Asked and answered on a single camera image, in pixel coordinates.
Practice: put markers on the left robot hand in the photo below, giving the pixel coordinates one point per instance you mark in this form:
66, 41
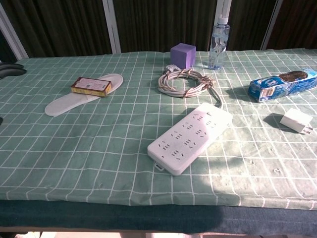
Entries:
11, 70

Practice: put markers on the white power strip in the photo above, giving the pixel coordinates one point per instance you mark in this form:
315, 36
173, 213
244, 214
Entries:
188, 138

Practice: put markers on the white charger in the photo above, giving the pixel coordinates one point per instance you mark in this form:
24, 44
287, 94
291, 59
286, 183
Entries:
294, 119

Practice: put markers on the white slipper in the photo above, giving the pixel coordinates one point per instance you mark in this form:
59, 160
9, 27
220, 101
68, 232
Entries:
64, 104

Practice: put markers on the small yellow brown box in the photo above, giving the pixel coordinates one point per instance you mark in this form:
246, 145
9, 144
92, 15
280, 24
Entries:
90, 86

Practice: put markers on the green checked tablecloth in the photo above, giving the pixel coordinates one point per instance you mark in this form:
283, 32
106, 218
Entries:
74, 148

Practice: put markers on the dark curtain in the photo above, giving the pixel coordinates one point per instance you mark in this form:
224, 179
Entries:
161, 22

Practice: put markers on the dark teal table cover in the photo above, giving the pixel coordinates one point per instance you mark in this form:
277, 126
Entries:
99, 215

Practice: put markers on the purple cube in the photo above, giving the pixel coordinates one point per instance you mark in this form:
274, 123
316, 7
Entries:
182, 55

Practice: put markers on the clear plastic water bottle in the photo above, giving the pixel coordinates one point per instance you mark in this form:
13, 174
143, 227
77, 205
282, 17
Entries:
218, 49

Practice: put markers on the blue cookie package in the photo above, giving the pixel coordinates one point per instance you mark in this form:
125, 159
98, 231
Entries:
280, 86

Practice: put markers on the white metal frame post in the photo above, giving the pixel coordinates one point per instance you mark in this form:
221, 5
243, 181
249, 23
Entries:
225, 7
111, 24
12, 34
271, 24

